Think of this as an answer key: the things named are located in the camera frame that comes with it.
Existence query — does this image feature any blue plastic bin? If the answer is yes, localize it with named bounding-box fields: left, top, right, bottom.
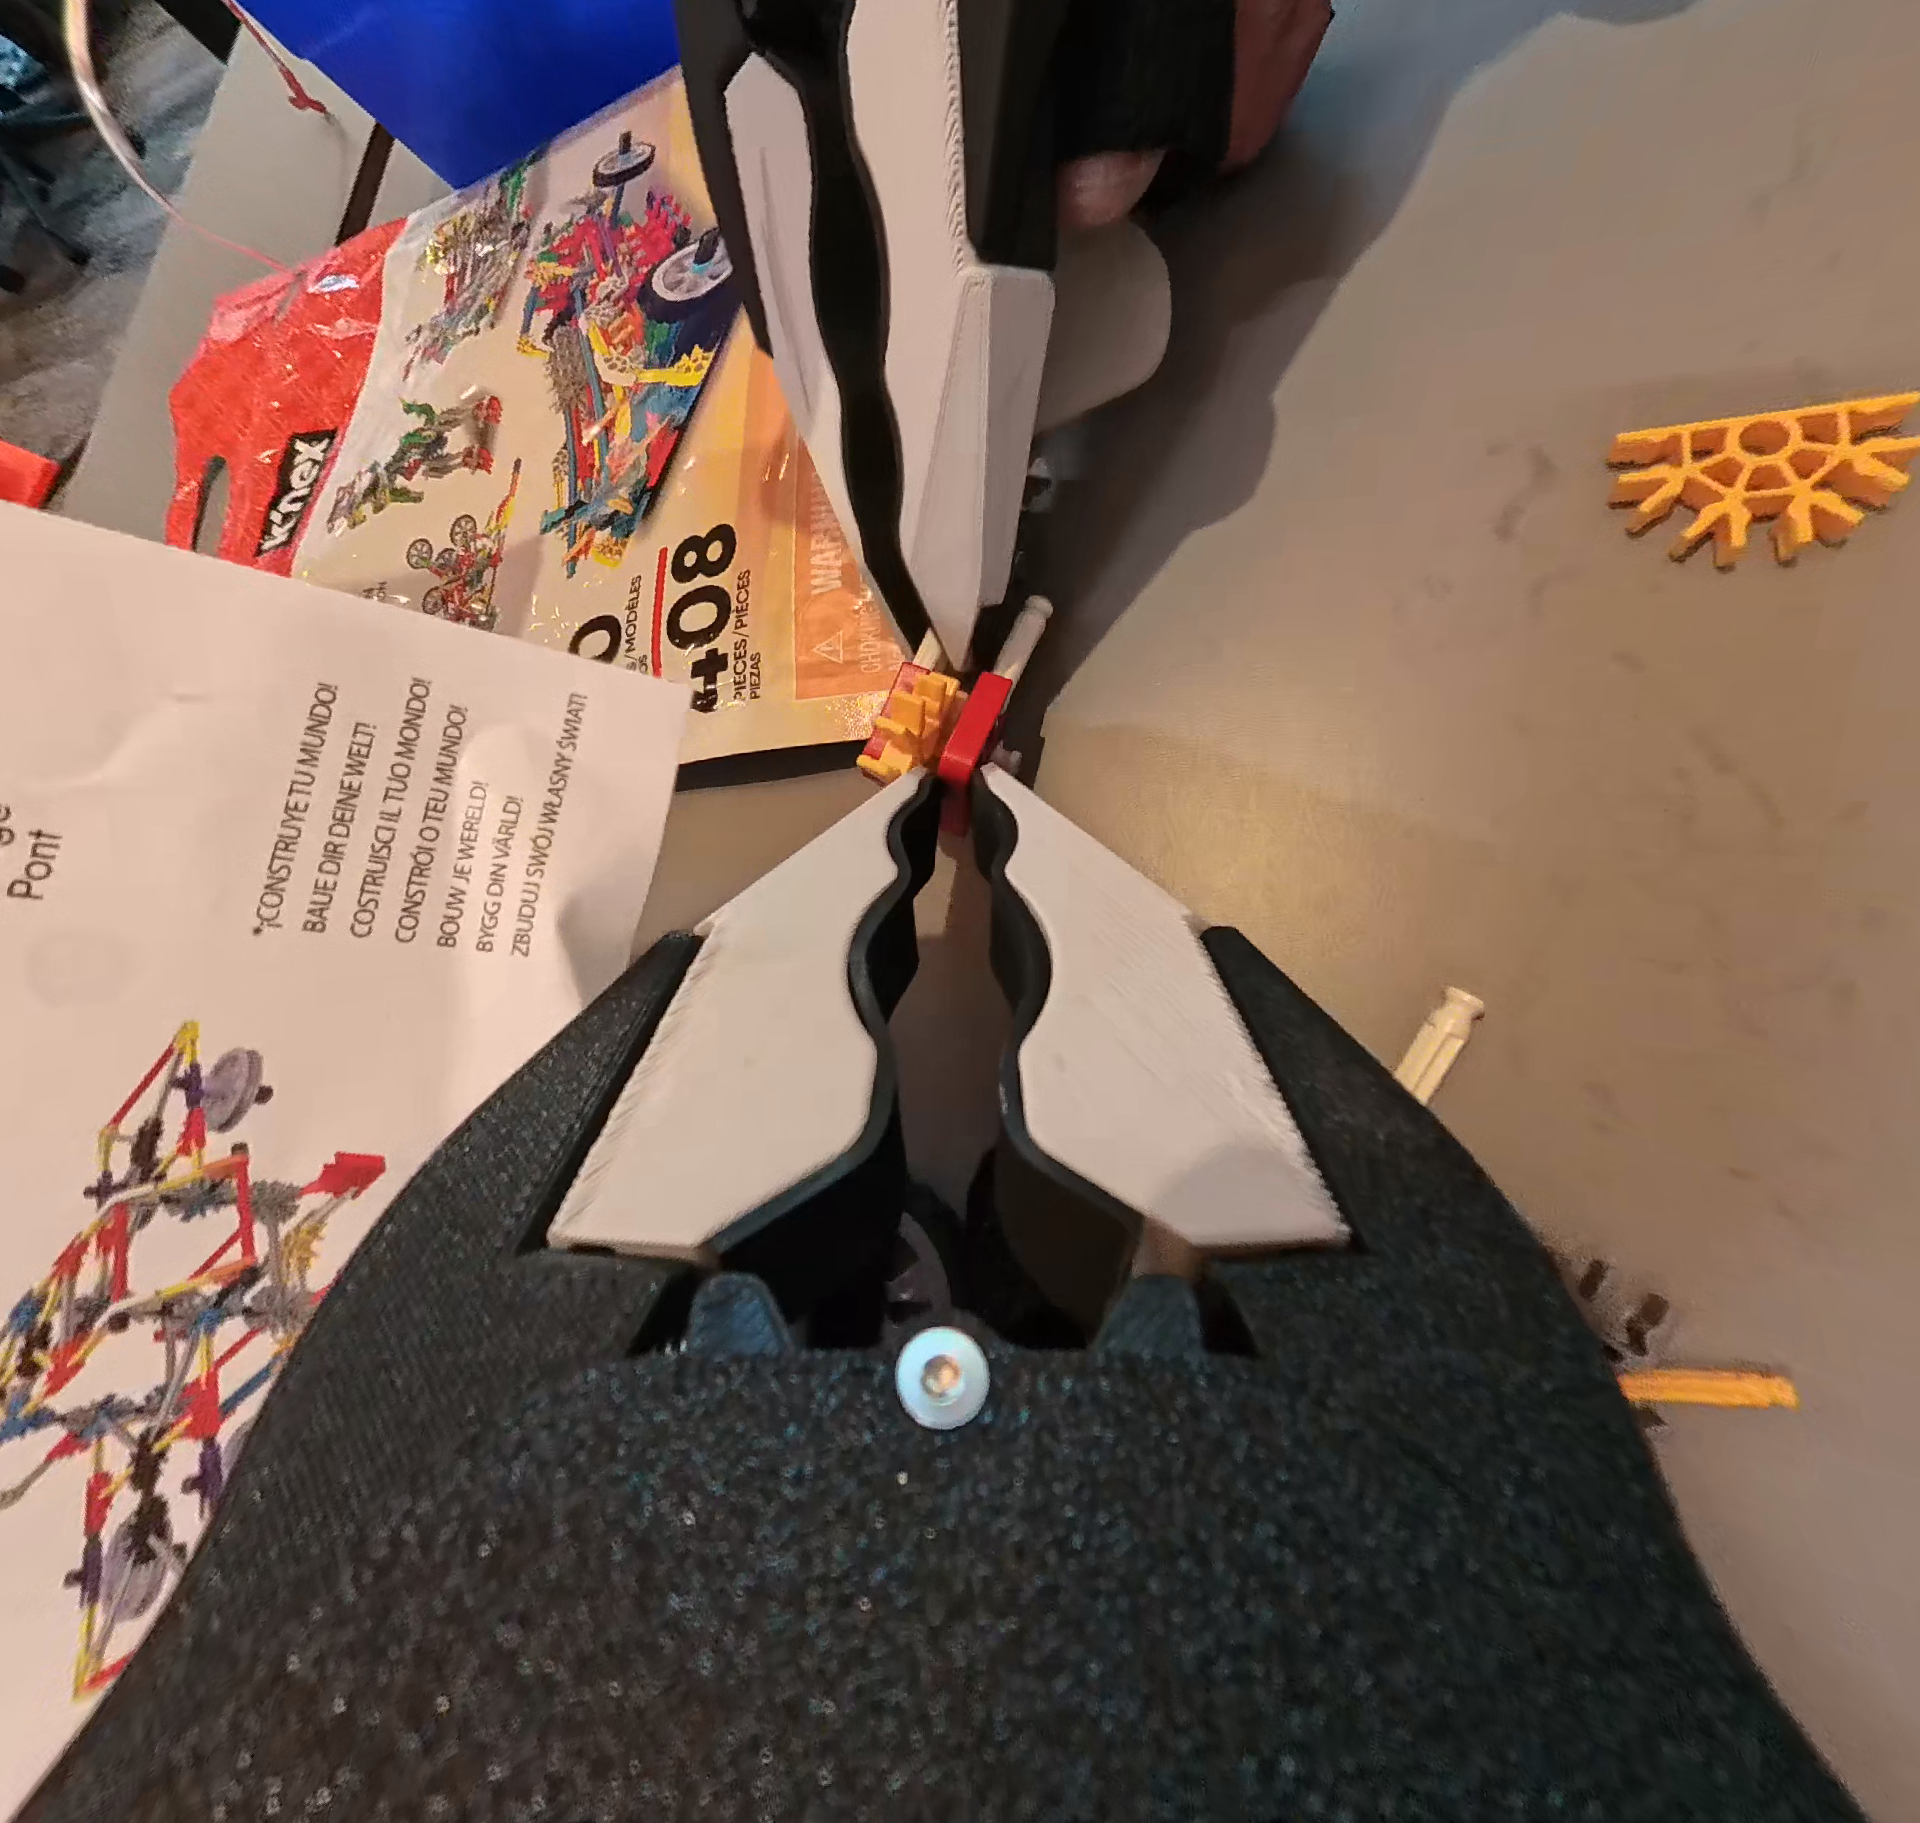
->
left=127, top=0, right=684, bottom=190

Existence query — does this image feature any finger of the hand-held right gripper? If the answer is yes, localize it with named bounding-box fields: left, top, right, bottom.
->
left=845, top=0, right=1060, bottom=656
left=721, top=53, right=933, bottom=647

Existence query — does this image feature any building instruction sheet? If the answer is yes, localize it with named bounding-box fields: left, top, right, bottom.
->
left=0, top=504, right=694, bottom=1794

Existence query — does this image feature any long yellow rod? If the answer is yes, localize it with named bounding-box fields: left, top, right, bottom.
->
left=1618, top=1368, right=1800, bottom=1412

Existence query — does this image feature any connector assembly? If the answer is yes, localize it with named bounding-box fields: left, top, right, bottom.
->
left=856, top=629, right=963, bottom=782

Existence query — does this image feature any grey snowflake connector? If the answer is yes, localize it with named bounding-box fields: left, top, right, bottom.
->
left=1561, top=1252, right=1674, bottom=1427

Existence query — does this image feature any colourful toy packaging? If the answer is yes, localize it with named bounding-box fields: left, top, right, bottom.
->
left=60, top=0, right=925, bottom=801

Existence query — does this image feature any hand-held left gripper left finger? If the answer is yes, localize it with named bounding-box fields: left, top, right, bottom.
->
left=547, top=768, right=934, bottom=1262

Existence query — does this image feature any yellow connector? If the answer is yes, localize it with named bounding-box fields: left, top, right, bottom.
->
left=1605, top=390, right=1920, bottom=570

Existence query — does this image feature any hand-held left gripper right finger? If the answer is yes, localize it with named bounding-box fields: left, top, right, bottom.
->
left=973, top=764, right=1354, bottom=1254

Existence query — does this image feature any person's right hand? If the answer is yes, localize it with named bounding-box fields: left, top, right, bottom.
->
left=1056, top=0, right=1340, bottom=226

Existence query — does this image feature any short white spacer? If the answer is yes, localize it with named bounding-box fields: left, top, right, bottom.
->
left=1395, top=985, right=1488, bottom=1105

